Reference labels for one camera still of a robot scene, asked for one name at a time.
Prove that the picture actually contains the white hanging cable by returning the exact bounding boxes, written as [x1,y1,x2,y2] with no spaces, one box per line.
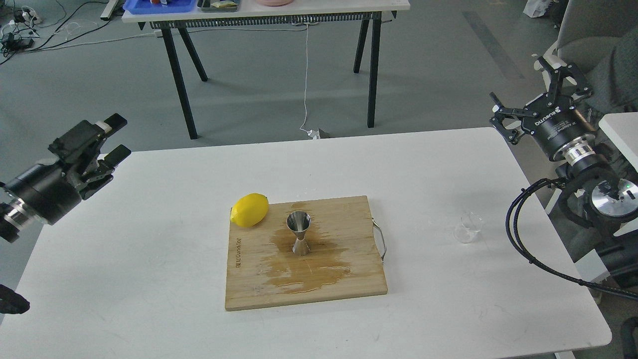
[299,23,330,140]

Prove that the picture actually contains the white office chair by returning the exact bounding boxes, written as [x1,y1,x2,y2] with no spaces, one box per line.
[543,0,638,83]

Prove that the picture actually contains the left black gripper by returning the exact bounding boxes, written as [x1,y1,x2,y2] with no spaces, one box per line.
[4,113,132,226]

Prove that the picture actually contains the white background table black legs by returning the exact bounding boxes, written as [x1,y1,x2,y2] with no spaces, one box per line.
[122,0,411,140]

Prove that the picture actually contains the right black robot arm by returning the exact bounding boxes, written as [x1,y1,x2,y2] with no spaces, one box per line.
[490,57,637,300]

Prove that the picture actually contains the grey tray with items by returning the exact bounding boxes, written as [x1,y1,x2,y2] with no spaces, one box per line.
[196,0,241,13]

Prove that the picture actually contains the floor cables and power strip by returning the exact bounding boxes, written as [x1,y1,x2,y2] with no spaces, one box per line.
[0,0,120,65]

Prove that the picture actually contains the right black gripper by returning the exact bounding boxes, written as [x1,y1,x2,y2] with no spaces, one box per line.
[488,55,595,162]

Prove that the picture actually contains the wooden cutting board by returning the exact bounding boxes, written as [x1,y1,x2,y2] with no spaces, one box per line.
[225,195,389,311]

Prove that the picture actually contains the steel double jigger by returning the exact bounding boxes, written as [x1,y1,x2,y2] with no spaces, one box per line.
[286,210,312,256]

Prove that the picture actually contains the yellow lemon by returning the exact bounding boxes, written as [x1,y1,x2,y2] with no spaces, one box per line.
[230,193,269,228]

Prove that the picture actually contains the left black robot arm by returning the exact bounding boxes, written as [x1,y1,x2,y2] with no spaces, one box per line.
[0,113,131,243]

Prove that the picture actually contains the person in grey sweater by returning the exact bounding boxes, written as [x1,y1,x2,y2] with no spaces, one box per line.
[585,26,638,114]

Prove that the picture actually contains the blue plastic tray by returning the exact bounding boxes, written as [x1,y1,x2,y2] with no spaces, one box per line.
[123,0,197,14]

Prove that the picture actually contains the small clear glass cup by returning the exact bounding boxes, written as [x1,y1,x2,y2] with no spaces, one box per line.
[453,211,483,244]

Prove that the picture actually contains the pink bowl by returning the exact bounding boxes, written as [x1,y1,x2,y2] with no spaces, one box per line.
[256,0,294,7]

